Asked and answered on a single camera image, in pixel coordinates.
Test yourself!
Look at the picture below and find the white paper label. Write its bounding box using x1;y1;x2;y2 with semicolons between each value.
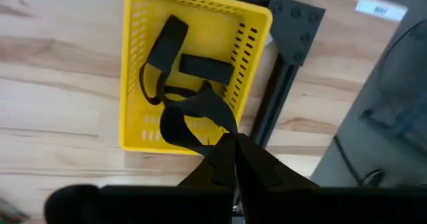
354;0;408;22

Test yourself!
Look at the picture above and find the black fabric band loop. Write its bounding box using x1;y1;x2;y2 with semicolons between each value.
159;80;240;158
179;53;236;86

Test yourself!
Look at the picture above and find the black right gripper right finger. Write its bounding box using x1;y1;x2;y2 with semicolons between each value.
237;133;320;215

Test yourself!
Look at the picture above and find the black band with thin loop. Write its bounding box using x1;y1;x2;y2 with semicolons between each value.
139;15;197;107

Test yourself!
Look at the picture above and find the black table frame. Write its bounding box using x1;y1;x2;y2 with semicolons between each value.
118;0;327;149

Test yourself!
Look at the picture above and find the black floor cable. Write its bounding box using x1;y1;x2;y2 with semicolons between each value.
333;135;386;187

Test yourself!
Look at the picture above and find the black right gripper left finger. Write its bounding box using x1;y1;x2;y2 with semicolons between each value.
176;134;238;188

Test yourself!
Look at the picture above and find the yellow plastic basket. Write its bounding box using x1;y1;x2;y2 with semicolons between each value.
119;0;274;155

